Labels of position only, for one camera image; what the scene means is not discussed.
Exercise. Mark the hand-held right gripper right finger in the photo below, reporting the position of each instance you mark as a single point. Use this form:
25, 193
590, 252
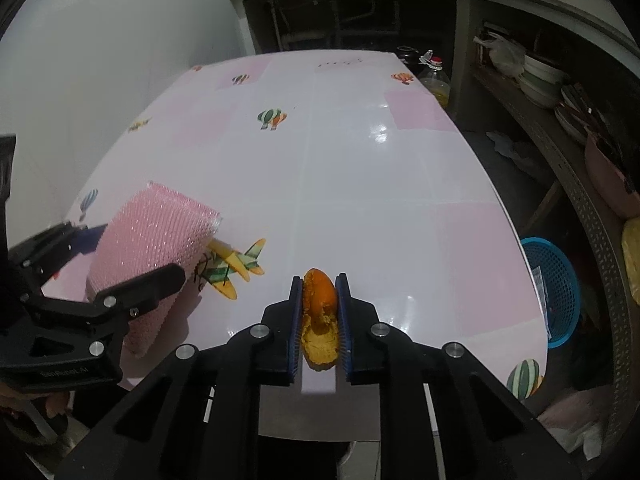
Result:
345, 320

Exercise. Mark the blue plastic basket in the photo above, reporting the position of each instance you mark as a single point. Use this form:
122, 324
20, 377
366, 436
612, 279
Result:
562, 285

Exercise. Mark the grey storage shelf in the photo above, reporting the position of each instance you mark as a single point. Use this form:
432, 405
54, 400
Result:
462, 35

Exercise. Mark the pink basin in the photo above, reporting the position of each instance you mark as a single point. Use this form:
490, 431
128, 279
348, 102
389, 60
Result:
607, 175

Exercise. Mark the person's left hand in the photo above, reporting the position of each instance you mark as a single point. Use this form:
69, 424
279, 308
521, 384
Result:
56, 404

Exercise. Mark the orange peel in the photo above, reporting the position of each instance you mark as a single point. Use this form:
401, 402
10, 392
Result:
320, 295

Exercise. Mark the dark jar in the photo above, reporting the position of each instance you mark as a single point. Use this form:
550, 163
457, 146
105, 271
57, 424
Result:
407, 55

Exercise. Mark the pink mesh scrub cloth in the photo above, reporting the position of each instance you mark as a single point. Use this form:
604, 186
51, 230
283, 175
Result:
155, 230

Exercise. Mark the white plastic bag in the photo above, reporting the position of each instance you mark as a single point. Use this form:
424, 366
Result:
505, 52

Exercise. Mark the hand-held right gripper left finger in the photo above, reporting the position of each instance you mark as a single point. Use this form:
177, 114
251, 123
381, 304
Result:
296, 320

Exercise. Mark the yellow round basin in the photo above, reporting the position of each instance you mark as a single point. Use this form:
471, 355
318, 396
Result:
631, 265

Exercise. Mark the yellow cooking oil bottle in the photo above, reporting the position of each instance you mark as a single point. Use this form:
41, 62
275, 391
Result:
435, 85

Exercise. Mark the white pink plastic bundle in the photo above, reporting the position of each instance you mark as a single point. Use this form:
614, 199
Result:
575, 422

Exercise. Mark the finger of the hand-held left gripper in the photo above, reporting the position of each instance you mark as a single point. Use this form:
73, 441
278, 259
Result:
145, 282
50, 247

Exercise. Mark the stack of plates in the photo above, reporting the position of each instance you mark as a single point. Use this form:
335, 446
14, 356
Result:
575, 115

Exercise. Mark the pale green bowl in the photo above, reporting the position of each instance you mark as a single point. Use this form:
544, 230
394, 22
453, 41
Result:
545, 70

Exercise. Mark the crumpled white paper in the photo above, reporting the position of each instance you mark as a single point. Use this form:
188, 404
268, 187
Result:
507, 149

